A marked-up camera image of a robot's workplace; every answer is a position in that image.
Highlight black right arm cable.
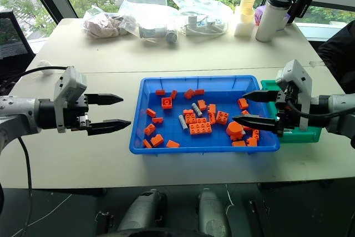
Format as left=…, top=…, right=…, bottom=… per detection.
left=286, top=98, right=355, bottom=119

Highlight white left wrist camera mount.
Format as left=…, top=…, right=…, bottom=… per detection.
left=53, top=66, right=88, bottom=134

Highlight white thermos with black lid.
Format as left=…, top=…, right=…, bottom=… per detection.
left=255, top=0, right=294, bottom=42

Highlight crumpled white paper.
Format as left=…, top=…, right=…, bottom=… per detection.
left=37, top=59, right=53, bottom=75

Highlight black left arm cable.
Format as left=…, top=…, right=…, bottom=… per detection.
left=0, top=65, right=68, bottom=237

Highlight orange 2x4 plastic building brick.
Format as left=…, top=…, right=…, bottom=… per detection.
left=189, top=122, right=213, bottom=136

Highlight stacked pale yellow cups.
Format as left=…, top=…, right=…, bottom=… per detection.
left=239, top=0, right=257, bottom=23

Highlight grey metal cylinder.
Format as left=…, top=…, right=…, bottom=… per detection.
left=178, top=114, right=189, bottom=131
left=191, top=103, right=203, bottom=118

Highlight grey rounded robot leg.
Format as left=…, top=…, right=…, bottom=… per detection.
left=197, top=188, right=231, bottom=237
left=117, top=188, right=168, bottom=233

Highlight plastic bag with pink cloth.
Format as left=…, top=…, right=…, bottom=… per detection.
left=81, top=6, right=137, bottom=39

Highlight purple plastic object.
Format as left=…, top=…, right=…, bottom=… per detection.
left=253, top=6, right=265, bottom=27

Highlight black mesh office chair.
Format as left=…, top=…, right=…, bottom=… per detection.
left=0, top=10, right=36, bottom=82

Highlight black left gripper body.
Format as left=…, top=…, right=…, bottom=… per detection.
left=64, top=94, right=93, bottom=135

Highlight black chair back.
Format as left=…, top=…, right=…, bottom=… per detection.
left=317, top=19, right=355, bottom=94

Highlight green plastic tray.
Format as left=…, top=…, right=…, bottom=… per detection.
left=260, top=79, right=323, bottom=144

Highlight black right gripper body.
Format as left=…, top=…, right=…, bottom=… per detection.
left=273, top=81, right=302, bottom=138

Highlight orange round plastic building brick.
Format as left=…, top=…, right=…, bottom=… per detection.
left=225, top=121, right=245, bottom=142

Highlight bagged grey cylinder device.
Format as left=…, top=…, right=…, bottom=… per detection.
left=138, top=22, right=179, bottom=46

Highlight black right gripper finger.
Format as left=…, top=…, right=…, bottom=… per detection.
left=232, top=114, right=280, bottom=135
left=243, top=89, right=281, bottom=103

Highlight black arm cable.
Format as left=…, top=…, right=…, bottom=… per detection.
left=286, top=98, right=355, bottom=119
left=0, top=65, right=68, bottom=237

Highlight blue plastic tray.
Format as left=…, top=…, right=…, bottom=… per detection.
left=129, top=74, right=281, bottom=157

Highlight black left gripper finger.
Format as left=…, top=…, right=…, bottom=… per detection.
left=84, top=93, right=124, bottom=107
left=87, top=119, right=132, bottom=137

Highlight white power adapter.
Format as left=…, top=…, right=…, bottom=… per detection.
left=185, top=14, right=224, bottom=37

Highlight clear bag with white charger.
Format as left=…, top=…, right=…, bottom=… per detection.
left=168, top=0, right=234, bottom=37

